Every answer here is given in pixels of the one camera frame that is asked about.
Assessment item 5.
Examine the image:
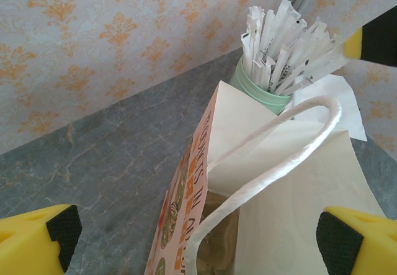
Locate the brown pulp cup carrier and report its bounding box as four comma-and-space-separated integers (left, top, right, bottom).
198, 191, 246, 275

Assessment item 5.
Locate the printed white paper bag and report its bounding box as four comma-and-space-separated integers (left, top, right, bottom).
144, 81, 387, 275

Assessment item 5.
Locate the white paper napkin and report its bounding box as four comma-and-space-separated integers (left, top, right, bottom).
291, 74, 368, 142

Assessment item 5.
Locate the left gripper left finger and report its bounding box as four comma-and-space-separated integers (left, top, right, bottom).
0, 204, 82, 275

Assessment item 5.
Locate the mint green straw cup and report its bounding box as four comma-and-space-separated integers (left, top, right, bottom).
233, 54, 294, 116

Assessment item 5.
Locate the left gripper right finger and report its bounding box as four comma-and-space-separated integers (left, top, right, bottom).
316, 205, 397, 275

